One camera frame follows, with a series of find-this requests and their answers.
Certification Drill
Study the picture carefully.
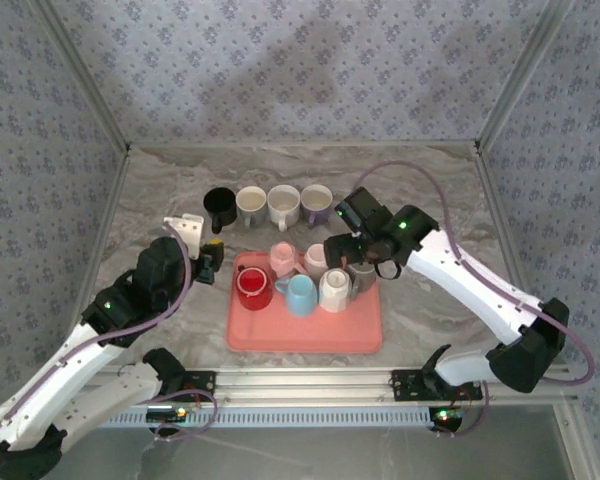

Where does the purple mug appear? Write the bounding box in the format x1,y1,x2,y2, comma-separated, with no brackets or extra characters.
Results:
299,184,333,230

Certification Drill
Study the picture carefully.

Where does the black mug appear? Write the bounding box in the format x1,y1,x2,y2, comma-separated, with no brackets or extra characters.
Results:
202,186,239,235

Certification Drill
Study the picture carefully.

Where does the white faceted mug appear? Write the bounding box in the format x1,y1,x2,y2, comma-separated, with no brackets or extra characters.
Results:
318,267,355,315

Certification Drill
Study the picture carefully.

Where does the aluminium corner post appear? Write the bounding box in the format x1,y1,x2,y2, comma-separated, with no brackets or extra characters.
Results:
474,0,579,151
32,0,133,154

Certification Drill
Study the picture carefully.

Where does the dark grey mug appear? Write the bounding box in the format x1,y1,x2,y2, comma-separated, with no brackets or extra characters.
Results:
346,260,380,304

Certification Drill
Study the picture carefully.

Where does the pink plastic tray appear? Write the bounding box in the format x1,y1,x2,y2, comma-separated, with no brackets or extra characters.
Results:
224,251,385,355

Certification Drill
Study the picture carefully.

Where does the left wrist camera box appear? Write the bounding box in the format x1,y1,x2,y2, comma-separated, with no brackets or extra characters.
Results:
161,213,205,260

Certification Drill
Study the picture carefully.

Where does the slotted cable duct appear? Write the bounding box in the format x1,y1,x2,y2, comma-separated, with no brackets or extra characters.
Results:
52,407,434,430

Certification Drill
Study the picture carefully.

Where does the red mug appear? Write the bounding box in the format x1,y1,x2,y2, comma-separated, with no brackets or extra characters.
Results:
235,266,275,312

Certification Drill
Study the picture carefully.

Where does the white round mug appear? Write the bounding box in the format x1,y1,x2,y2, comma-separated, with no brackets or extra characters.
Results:
266,184,302,232

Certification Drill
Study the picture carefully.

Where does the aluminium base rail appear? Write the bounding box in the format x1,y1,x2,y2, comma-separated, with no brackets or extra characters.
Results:
35,364,580,407

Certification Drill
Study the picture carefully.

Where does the aluminium side rail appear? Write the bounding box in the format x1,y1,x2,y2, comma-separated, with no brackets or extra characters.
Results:
474,147,554,366
57,149,131,369

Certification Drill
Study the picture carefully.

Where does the grey mug cream inside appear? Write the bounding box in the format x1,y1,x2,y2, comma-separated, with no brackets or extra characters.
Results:
235,185,269,229

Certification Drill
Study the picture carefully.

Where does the aluminium wall rail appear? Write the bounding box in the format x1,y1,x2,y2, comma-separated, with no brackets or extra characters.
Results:
128,141,480,150

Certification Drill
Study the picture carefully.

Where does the light blue mug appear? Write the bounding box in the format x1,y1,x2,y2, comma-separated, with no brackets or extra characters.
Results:
273,273,319,318

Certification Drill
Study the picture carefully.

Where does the pale pink mug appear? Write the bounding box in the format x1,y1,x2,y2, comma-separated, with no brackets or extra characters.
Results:
302,243,332,280

